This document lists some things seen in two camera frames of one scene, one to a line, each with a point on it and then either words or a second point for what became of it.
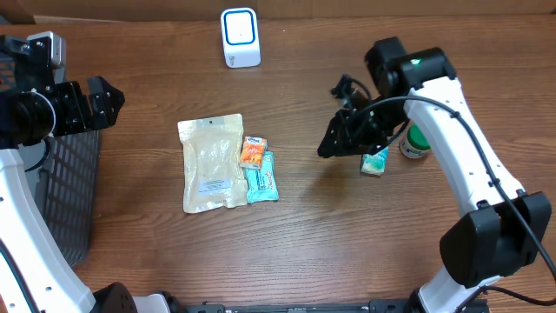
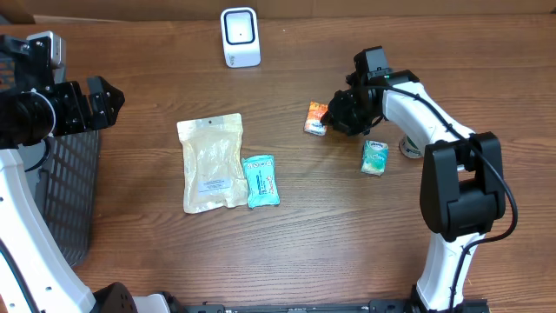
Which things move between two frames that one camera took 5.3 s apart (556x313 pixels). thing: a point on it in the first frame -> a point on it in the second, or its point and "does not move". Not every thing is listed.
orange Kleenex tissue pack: (253, 152) -> (313, 123)
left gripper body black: (64, 112) does not move
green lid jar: (414, 144) does not move
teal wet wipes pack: (261, 183) does not move
